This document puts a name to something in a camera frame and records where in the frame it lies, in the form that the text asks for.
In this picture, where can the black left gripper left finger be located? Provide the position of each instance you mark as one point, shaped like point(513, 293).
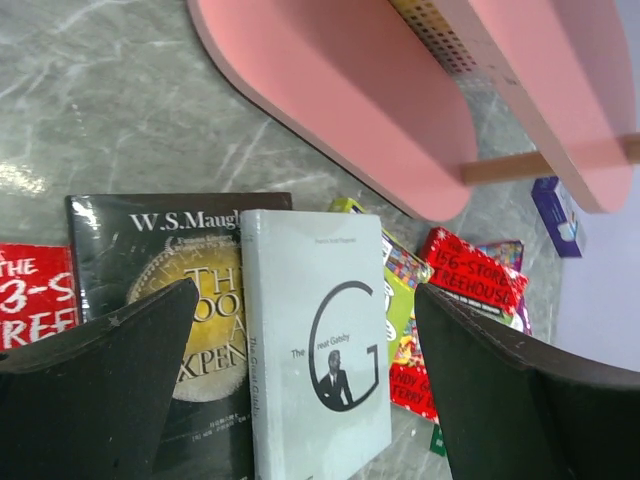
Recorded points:
point(91, 402)

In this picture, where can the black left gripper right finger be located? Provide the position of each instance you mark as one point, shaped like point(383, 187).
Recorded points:
point(513, 407)

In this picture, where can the green 104-storey treehouse book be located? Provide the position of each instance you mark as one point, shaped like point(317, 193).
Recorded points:
point(437, 442)

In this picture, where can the purple 117-storey treehouse book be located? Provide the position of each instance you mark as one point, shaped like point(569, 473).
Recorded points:
point(510, 254)

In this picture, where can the red 156-storey treehouse book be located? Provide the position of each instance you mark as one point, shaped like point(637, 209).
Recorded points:
point(469, 276)

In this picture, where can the red 13-storey treehouse book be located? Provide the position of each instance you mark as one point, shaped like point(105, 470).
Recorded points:
point(38, 295)

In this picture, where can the black Maugham book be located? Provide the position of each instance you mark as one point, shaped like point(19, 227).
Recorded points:
point(125, 247)

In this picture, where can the lime green treehouse book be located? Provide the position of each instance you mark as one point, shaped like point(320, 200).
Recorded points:
point(403, 272)

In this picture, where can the purple white small box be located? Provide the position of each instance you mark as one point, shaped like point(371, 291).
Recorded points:
point(557, 210)

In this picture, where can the grey Great Gatsby book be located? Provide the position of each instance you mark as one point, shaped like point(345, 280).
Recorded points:
point(316, 329)

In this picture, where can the pink three-tier shelf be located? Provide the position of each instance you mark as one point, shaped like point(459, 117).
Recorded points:
point(353, 80)

